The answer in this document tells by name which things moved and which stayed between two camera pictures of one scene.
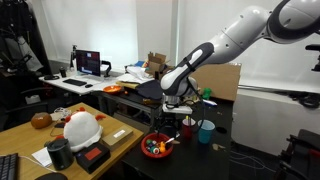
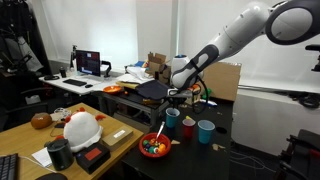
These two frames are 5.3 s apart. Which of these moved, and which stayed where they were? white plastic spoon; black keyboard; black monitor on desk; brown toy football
Moved: white plastic spoon
Stayed: brown toy football; black monitor on desk; black keyboard
